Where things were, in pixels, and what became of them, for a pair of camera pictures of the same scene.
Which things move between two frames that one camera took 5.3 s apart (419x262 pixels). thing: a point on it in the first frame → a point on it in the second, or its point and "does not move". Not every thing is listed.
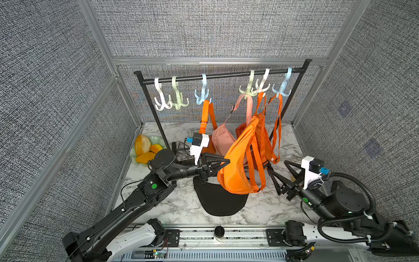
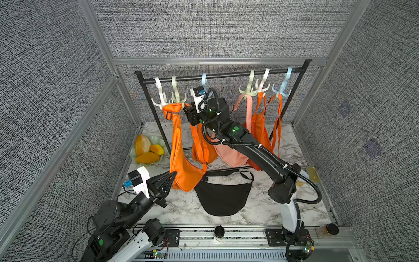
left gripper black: (205, 170) → (155, 194)
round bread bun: (142, 144) does not move
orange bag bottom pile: (245, 173) → (187, 172)
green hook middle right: (249, 89) does not move
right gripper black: (292, 189) → (194, 117)
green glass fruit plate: (154, 140) does not move
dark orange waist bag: (262, 131) does not move
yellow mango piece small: (156, 148) does not move
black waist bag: (217, 200) does not move
